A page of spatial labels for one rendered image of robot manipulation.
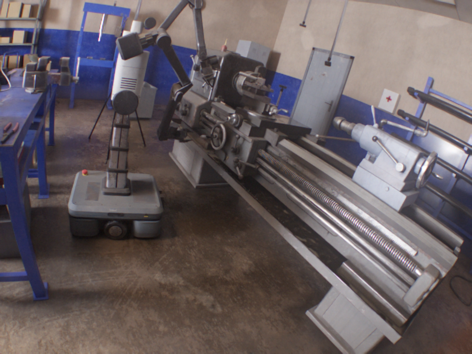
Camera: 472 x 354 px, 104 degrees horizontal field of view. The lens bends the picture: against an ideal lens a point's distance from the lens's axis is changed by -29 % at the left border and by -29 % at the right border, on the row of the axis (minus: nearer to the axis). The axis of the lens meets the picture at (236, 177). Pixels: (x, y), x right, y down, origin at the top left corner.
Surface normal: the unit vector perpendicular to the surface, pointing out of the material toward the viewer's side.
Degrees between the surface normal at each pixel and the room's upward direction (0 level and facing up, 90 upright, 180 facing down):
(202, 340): 0
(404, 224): 36
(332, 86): 90
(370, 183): 90
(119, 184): 90
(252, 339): 0
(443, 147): 90
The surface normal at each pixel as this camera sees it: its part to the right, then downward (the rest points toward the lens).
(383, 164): -0.63, -0.33
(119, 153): 0.38, 0.48
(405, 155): -0.74, -0.15
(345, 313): -0.81, 0.03
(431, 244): -0.26, -0.70
